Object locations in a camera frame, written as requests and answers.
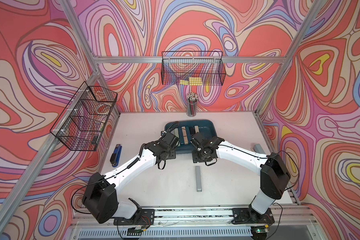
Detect black bar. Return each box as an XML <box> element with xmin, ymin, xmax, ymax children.
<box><xmin>189</xmin><ymin>127</ymin><xmax>196</xmax><ymax>135</ymax></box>

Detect dark teal bar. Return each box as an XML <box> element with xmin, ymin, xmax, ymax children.
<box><xmin>178</xmin><ymin>128</ymin><xmax>184</xmax><ymax>145</ymax></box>

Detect teal plastic storage box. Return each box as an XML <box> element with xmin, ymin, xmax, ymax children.
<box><xmin>165</xmin><ymin>120</ymin><xmax>217</xmax><ymax>155</ymax></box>

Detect beige bar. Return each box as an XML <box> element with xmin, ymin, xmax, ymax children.
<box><xmin>182</xmin><ymin>127</ymin><xmax>188</xmax><ymax>145</ymax></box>

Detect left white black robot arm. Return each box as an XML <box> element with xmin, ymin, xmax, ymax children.
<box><xmin>82</xmin><ymin>121</ymin><xmax>180</xmax><ymax>224</ymax></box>

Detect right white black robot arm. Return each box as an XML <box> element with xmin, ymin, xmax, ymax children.
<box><xmin>190</xmin><ymin>133</ymin><xmax>291</xmax><ymax>225</ymax></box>

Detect clear cup of pencils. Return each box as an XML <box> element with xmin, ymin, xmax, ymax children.
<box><xmin>187</xmin><ymin>92</ymin><xmax>198</xmax><ymax>117</ymax></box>

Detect yellow sticky notes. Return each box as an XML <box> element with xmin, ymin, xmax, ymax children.
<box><xmin>179</xmin><ymin>77</ymin><xmax>203</xmax><ymax>86</ymax></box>

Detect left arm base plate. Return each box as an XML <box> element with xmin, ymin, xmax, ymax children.
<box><xmin>112</xmin><ymin>209</ymin><xmax>155</xmax><ymax>226</ymax></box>

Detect aluminium front rail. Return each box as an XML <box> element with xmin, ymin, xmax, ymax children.
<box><xmin>67</xmin><ymin>204</ymin><xmax>326</xmax><ymax>240</ymax></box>

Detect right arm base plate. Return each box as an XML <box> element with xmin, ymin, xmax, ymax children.
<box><xmin>231</xmin><ymin>208</ymin><xmax>275</xmax><ymax>225</ymax></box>

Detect back black wire basket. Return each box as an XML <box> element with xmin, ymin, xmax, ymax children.
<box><xmin>161</xmin><ymin>50</ymin><xmax>226</xmax><ymax>86</ymax></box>

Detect black wire basket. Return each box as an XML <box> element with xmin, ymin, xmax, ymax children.
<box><xmin>50</xmin><ymin>82</ymin><xmax>118</xmax><ymax>152</ymax></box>
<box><xmin>161</xmin><ymin>50</ymin><xmax>226</xmax><ymax>86</ymax></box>

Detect left black wire basket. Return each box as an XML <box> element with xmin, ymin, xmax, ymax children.
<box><xmin>50</xmin><ymin>82</ymin><xmax>118</xmax><ymax>152</ymax></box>

